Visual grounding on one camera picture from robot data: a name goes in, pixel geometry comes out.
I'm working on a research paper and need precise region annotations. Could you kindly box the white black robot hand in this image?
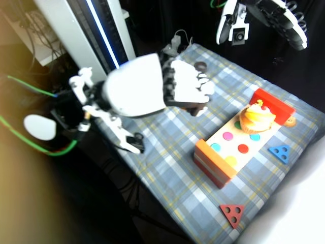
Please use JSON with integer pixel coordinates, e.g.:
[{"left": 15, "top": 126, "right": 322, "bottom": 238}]
[
  {"left": 215, "top": 0, "right": 308, "bottom": 51},
  {"left": 101, "top": 37, "right": 216, "bottom": 118}
]

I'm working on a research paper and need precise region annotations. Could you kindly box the toy cupcake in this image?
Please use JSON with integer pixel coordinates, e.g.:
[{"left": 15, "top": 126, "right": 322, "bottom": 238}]
[{"left": 238, "top": 99, "right": 277, "bottom": 135}]

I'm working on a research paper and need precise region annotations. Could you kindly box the wooden toy bed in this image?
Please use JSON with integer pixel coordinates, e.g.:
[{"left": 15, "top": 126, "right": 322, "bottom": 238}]
[{"left": 193, "top": 87, "right": 297, "bottom": 189}]

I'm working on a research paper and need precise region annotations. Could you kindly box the blue grey plaid cloth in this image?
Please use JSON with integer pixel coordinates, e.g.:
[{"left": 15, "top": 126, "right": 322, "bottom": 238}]
[{"left": 95, "top": 43, "right": 319, "bottom": 244}]

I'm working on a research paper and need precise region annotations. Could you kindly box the white column with blue light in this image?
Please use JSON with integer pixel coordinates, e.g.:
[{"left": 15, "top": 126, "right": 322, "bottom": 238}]
[{"left": 32, "top": 0, "right": 137, "bottom": 82}]

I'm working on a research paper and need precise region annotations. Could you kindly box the small brown biscuit toy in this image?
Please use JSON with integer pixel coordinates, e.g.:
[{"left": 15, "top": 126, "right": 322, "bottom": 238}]
[{"left": 283, "top": 116, "right": 297, "bottom": 128}]

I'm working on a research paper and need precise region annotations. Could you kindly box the blue triangle block with holes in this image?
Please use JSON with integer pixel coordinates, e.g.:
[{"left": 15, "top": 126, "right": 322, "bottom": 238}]
[{"left": 268, "top": 145, "right": 290, "bottom": 165}]

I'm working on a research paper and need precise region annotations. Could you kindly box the red triangle block with holes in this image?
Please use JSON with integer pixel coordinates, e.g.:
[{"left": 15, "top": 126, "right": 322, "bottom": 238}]
[{"left": 219, "top": 204, "right": 245, "bottom": 229}]

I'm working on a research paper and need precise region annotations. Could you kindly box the green cable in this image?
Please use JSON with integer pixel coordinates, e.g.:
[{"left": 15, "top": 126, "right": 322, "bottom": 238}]
[
  {"left": 209, "top": 0, "right": 228, "bottom": 9},
  {"left": 0, "top": 115, "right": 78, "bottom": 157},
  {"left": 7, "top": 75, "right": 58, "bottom": 99}
]

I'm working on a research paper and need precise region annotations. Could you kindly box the white shelf with black cables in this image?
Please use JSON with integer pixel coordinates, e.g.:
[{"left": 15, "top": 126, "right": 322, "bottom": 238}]
[{"left": 5, "top": 10, "right": 67, "bottom": 67}]

